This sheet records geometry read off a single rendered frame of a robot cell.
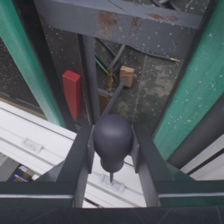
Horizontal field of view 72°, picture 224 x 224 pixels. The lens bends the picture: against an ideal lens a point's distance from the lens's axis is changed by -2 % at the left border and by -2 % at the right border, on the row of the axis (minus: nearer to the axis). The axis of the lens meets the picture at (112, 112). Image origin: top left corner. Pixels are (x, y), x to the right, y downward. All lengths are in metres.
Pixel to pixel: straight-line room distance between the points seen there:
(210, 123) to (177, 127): 0.04
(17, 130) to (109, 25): 0.32
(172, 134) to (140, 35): 0.12
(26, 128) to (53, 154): 0.10
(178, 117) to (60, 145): 0.26
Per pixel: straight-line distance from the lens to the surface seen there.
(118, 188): 0.32
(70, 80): 0.63
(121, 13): 0.18
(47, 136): 0.38
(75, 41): 0.56
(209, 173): 0.25
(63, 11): 0.21
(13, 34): 0.23
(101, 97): 1.17
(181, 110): 0.17
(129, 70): 1.25
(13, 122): 0.44
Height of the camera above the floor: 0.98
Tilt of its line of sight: 33 degrees down
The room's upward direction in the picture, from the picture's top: 151 degrees counter-clockwise
